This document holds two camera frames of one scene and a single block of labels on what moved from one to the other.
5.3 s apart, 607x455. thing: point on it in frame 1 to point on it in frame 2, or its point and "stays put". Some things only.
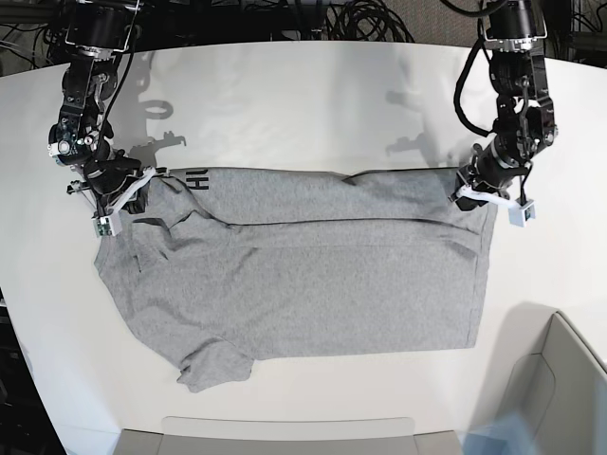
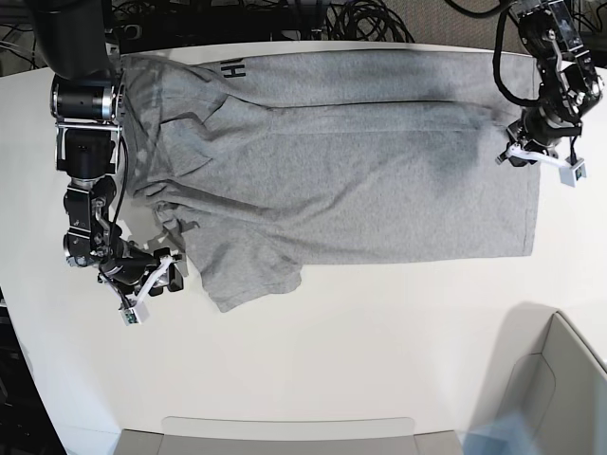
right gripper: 487,178 to 534,136
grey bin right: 547,373 stays put
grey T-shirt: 224,265 to 258,163
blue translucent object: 513,434 stays put
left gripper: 113,181 to 131,271
